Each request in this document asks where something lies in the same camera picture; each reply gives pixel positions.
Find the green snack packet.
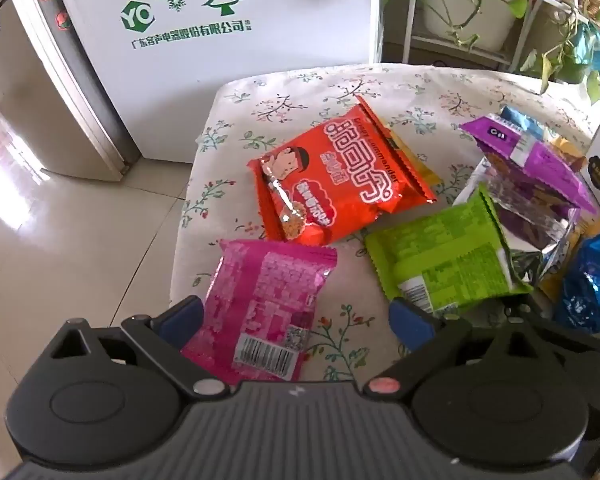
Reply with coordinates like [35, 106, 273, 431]
[364, 186, 535, 317]

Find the red snack packet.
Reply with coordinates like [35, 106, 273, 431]
[247, 96, 438, 247]

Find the light blue snack packet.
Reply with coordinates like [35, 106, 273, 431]
[499, 105, 547, 147]

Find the purple snack packet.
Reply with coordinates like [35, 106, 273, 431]
[459, 114, 600, 218]

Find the clear silver snack packet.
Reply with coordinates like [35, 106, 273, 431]
[452, 157, 581, 281]

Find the silver refrigerator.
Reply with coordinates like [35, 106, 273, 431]
[0, 0, 142, 182]

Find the white plant stand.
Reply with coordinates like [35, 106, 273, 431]
[370, 0, 583, 75]

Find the golden yellow snack packet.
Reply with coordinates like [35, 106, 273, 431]
[386, 129, 442, 190]

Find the shiny blue snack packet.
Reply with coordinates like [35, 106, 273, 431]
[552, 232, 600, 333]

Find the white chest freezer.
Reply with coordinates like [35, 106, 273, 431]
[47, 0, 381, 164]

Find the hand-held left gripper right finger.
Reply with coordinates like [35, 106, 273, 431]
[362, 297, 555, 397]

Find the floral tablecloth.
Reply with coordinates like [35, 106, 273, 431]
[172, 62, 600, 386]

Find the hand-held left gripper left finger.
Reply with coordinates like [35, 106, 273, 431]
[50, 296, 223, 400]

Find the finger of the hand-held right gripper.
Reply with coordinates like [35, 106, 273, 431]
[502, 296, 600, 361]

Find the pink snack packet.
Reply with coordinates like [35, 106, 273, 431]
[180, 239, 338, 383]

